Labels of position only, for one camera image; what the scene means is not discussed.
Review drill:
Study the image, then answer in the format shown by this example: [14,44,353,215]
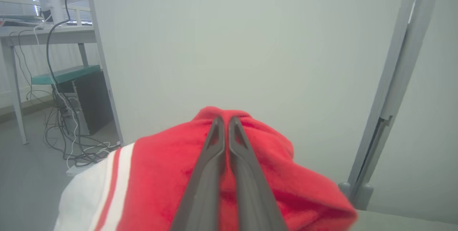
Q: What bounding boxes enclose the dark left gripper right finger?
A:
[228,116,289,231]

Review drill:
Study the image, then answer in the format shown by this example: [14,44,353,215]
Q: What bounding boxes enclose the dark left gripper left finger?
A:
[170,116,227,231]

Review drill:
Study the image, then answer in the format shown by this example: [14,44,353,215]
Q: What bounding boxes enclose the red jersey white sleeves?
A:
[54,106,358,231]

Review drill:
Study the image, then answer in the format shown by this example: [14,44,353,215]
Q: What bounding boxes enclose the black computer tower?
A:
[55,71,115,135]

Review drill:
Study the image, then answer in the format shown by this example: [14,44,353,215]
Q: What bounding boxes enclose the green shelf board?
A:
[31,65,102,85]

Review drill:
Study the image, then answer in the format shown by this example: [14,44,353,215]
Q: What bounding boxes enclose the grey office desk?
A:
[0,25,97,145]

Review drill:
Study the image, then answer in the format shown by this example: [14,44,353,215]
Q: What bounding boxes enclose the black floor cable bundle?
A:
[42,106,120,168]

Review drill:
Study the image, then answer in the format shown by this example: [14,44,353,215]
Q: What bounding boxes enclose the thin grey panel edge post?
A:
[84,0,125,146]

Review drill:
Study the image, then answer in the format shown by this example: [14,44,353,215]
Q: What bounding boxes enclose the grey partition frame post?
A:
[338,0,442,211]

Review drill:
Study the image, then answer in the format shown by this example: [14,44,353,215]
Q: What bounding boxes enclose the tangle of cables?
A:
[33,15,78,162]

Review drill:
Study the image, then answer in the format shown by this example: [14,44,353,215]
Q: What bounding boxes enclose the thick black monitor cable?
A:
[46,0,72,85]

